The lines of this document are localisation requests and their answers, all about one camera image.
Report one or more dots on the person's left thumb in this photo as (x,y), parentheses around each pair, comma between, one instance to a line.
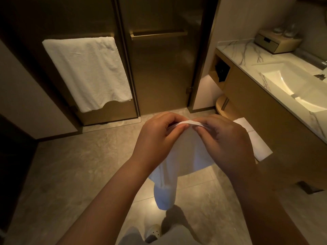
(178,130)

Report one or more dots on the white bath mat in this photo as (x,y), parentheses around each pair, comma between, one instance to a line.
(258,142)

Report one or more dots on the person's right hand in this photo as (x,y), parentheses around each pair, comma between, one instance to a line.
(227,145)

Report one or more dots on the wooden vanity cabinet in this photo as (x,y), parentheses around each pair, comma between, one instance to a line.
(270,119)

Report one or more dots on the white slipper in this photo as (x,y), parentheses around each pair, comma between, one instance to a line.
(154,233)

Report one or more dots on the round wooden stool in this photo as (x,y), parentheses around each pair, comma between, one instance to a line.
(227,107)

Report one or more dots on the clear drinking glass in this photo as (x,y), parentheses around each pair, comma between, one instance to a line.
(290,30)
(278,29)

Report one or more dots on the glass shower door with towel bar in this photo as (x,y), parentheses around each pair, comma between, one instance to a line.
(76,22)

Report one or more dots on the large white bath towel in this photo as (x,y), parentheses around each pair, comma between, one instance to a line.
(89,71)

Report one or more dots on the person's right forearm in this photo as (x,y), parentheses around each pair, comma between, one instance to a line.
(263,209)

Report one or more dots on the beige drawer box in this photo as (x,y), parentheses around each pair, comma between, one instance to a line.
(277,43)

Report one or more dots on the person's left forearm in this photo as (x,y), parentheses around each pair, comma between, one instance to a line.
(107,206)

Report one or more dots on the person's right thumb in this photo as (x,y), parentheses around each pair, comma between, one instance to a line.
(204,133)

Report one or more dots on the black bag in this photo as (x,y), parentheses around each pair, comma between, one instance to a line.
(221,71)

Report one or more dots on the person's left hand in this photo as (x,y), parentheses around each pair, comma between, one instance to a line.
(150,140)

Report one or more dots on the white rectangular sink basin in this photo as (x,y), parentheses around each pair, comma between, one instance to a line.
(299,84)

